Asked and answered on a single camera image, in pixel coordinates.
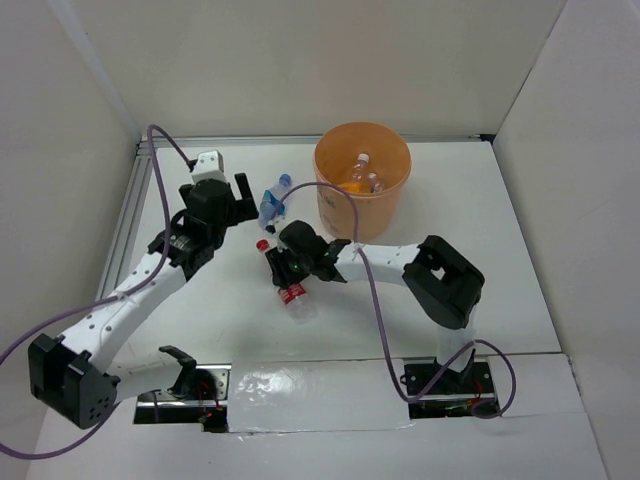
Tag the orange plastic bin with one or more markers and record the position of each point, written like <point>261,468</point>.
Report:
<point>367,216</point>

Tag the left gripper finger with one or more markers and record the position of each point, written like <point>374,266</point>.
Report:
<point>242,211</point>
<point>244,188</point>

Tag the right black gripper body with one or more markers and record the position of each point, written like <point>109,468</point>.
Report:
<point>298,267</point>

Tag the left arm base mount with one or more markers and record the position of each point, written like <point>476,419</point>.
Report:
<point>205,403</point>

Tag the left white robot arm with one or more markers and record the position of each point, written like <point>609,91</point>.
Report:
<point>73,373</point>

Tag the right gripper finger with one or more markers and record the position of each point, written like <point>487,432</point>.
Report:
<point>274,256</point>
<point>280,274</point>

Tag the red label water bottle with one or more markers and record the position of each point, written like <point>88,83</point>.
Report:
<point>295,299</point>

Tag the orange juice bottle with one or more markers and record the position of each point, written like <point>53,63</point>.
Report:
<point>356,187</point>

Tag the clear unlabeled plastic bottle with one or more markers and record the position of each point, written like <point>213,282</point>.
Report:
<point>358,171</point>

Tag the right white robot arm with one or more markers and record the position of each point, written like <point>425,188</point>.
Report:
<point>443,282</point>

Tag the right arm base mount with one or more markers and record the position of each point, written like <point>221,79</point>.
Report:
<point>454,394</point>

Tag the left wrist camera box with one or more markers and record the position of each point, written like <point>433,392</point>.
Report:
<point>208,165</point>

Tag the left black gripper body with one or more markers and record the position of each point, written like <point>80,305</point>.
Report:
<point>223,223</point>

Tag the crushed blue label bottle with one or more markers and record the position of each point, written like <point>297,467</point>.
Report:
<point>271,207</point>

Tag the blue label bottle in bin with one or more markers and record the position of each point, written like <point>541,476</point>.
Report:
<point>376,183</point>

